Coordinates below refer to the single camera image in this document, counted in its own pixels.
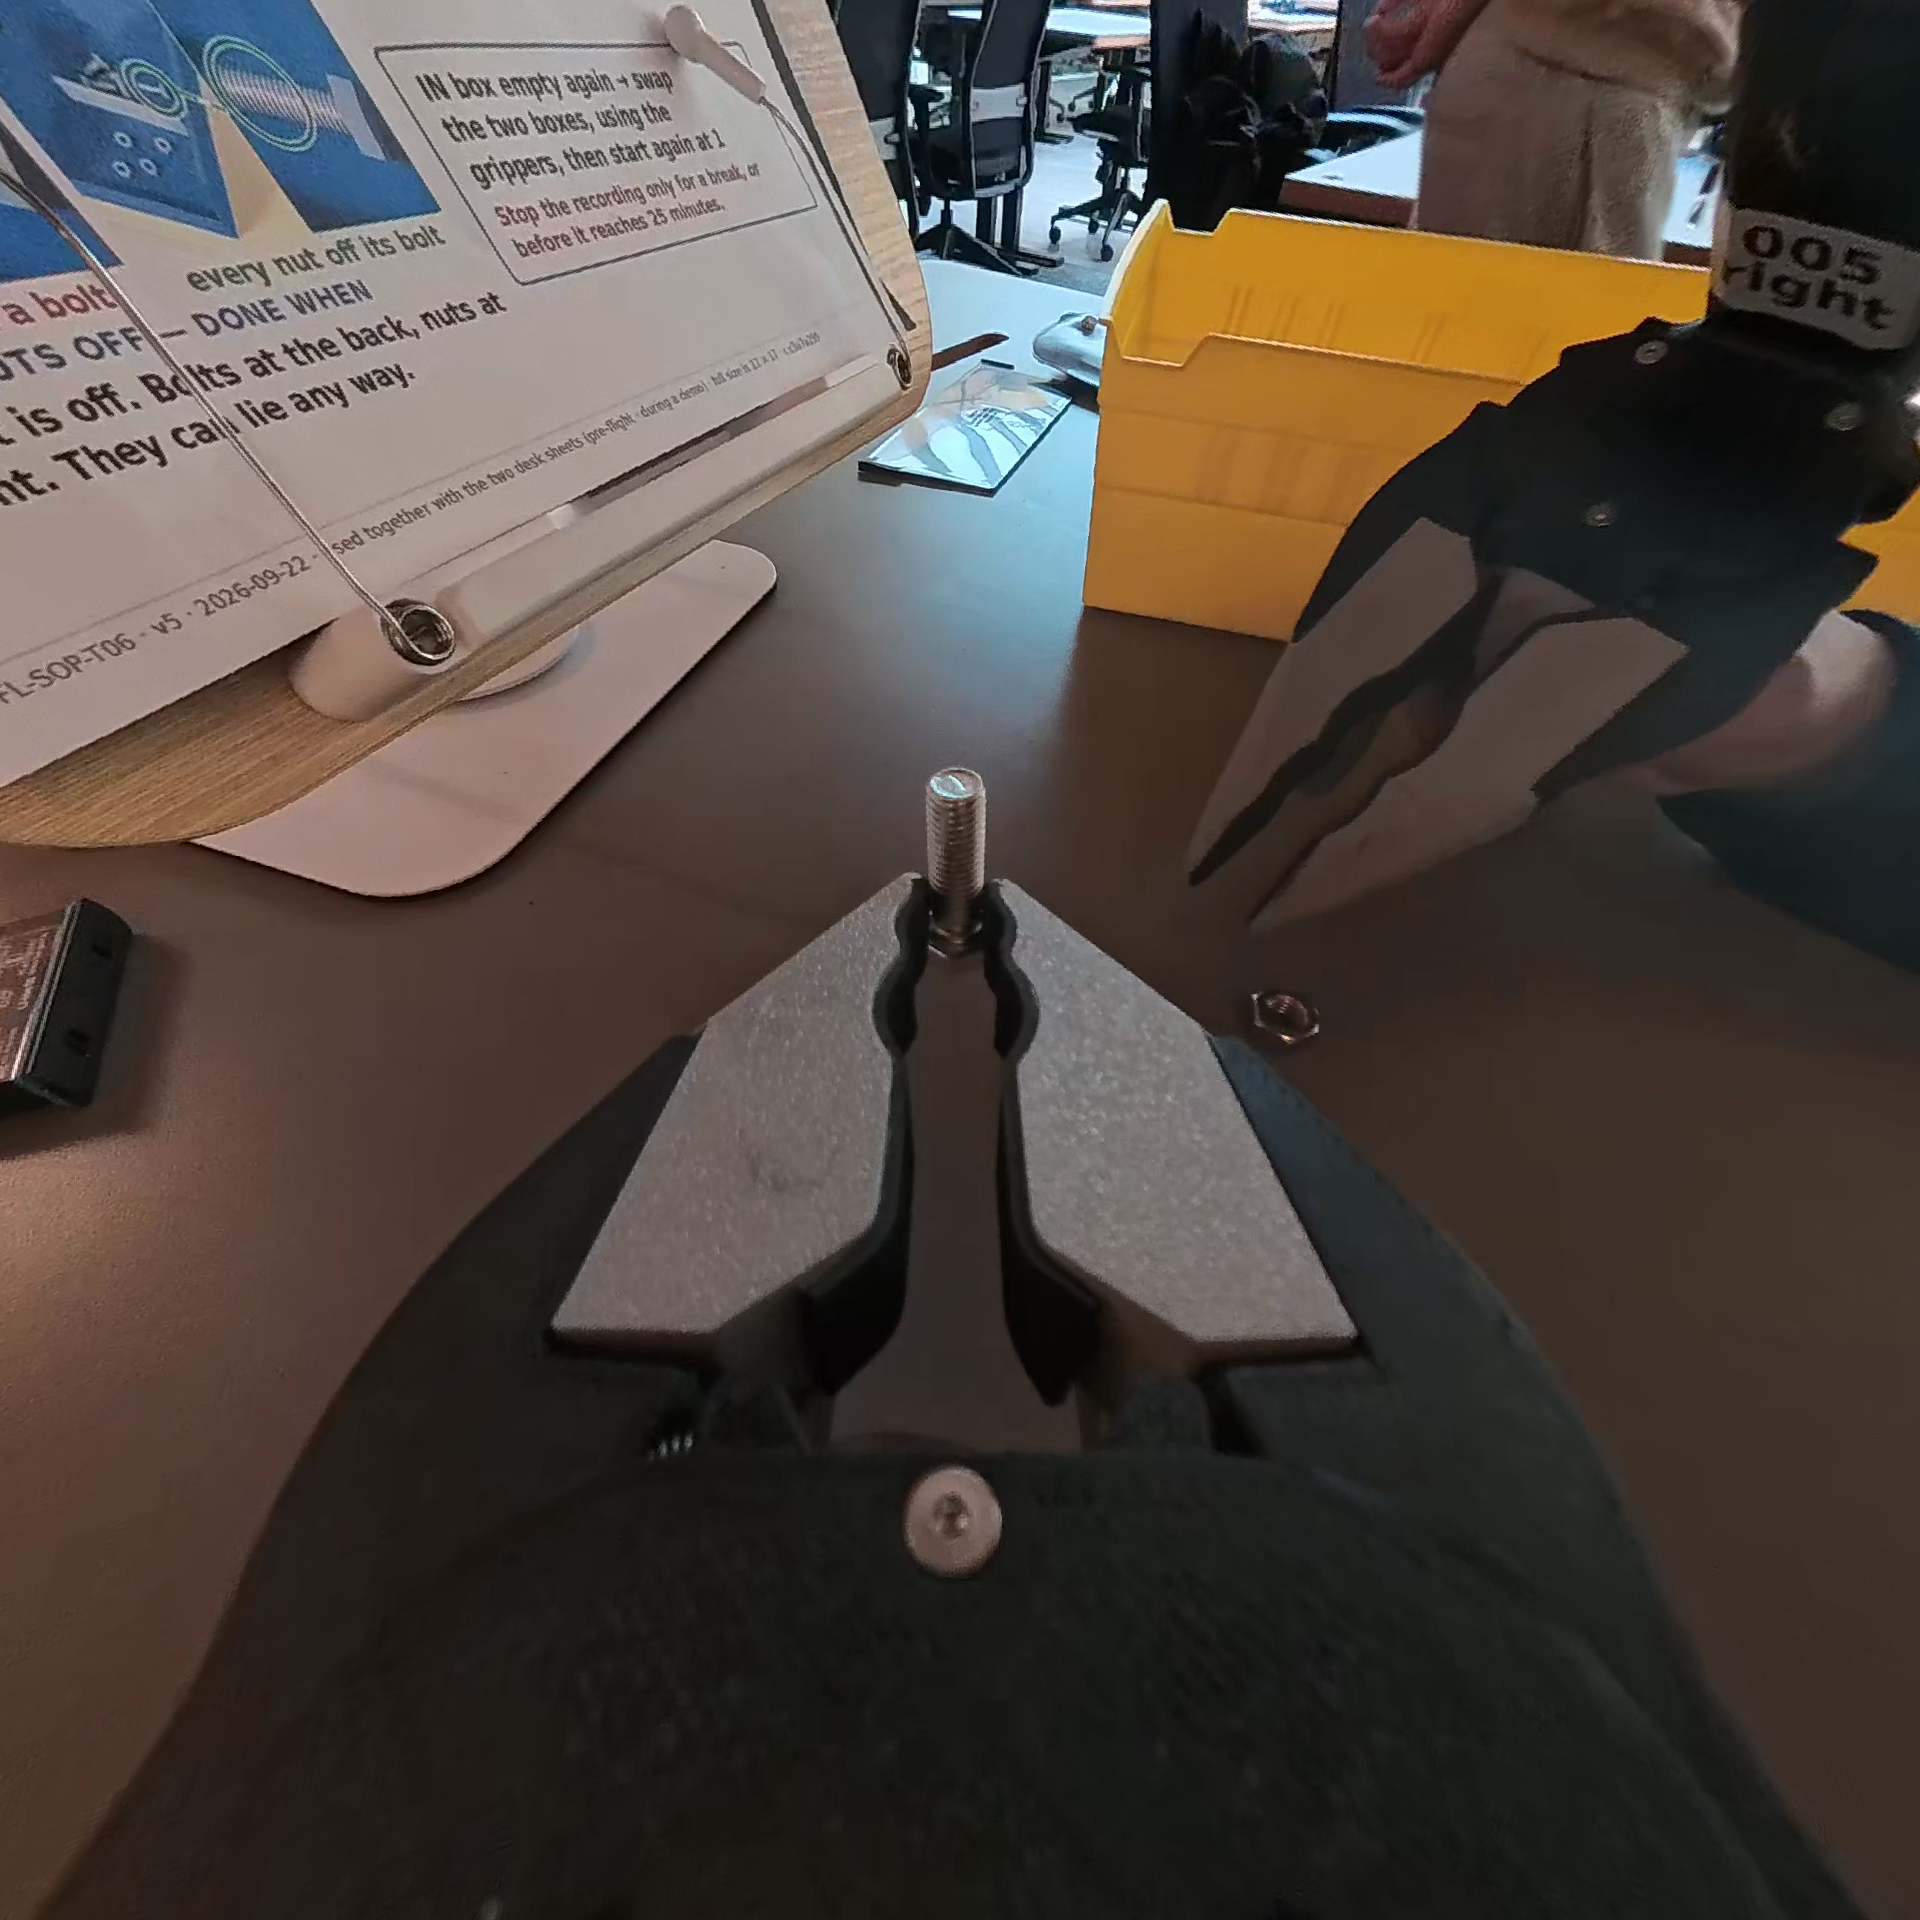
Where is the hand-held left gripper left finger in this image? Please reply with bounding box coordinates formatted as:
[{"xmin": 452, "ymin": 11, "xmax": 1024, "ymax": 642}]
[{"xmin": 549, "ymin": 874, "xmax": 922, "ymax": 1397}]

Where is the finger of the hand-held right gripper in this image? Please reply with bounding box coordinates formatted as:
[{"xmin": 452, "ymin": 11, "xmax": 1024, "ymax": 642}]
[
  {"xmin": 1241, "ymin": 567, "xmax": 1691, "ymax": 932},
  {"xmin": 1181, "ymin": 522, "xmax": 1489, "ymax": 888}
]

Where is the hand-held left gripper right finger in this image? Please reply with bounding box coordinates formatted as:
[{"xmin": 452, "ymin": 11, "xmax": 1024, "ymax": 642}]
[{"xmin": 983, "ymin": 882, "xmax": 1365, "ymax": 1407}]

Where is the yellow storage bin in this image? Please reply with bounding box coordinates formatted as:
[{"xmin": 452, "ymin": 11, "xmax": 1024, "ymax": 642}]
[{"xmin": 1080, "ymin": 198, "xmax": 1920, "ymax": 645}]

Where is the steel hex bolt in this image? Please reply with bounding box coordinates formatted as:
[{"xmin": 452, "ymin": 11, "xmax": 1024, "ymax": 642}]
[{"xmin": 922, "ymin": 766, "xmax": 992, "ymax": 957}]

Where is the person's right forearm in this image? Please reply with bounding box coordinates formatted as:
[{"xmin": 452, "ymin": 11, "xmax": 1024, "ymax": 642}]
[{"xmin": 1658, "ymin": 607, "xmax": 1920, "ymax": 975}]

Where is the person's right hand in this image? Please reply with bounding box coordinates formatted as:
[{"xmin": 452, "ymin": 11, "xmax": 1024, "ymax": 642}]
[{"xmin": 1641, "ymin": 612, "xmax": 1903, "ymax": 800}]

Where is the shiny printed packet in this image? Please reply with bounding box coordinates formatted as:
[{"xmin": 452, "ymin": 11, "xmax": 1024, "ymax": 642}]
[{"xmin": 858, "ymin": 359, "xmax": 1077, "ymax": 494}]

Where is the black backpack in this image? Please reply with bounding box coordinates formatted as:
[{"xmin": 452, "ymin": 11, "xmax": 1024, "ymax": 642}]
[{"xmin": 1181, "ymin": 27, "xmax": 1335, "ymax": 204}]

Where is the black office chair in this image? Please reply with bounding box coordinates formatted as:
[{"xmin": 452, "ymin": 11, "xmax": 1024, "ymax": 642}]
[{"xmin": 897, "ymin": 0, "xmax": 1056, "ymax": 284}]

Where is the printed instruction sheet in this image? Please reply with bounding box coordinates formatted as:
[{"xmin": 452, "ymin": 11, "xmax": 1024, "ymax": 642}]
[{"xmin": 0, "ymin": 0, "xmax": 895, "ymax": 788}]

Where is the metal wire page holder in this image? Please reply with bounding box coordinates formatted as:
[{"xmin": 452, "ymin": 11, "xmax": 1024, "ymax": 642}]
[
  {"xmin": 0, "ymin": 128, "xmax": 457, "ymax": 669},
  {"xmin": 660, "ymin": 4, "xmax": 922, "ymax": 396}
]

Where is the black camera battery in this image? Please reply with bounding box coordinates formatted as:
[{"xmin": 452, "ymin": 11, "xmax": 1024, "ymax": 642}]
[{"xmin": 0, "ymin": 900, "xmax": 138, "ymax": 1120}]

